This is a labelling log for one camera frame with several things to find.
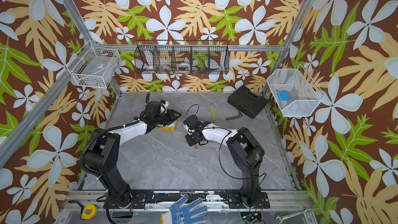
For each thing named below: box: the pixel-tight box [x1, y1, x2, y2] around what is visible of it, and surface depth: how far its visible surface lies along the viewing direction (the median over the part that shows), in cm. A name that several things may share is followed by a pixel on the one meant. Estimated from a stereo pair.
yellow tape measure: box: [80, 204, 98, 220], surface depth 71 cm
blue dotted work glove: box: [160, 193, 209, 224], surface depth 72 cm
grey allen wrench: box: [225, 110, 243, 121], surface depth 109 cm
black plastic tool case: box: [227, 85, 269, 119], surface depth 113 cm
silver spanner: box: [275, 210, 308, 224], surface depth 72 cm
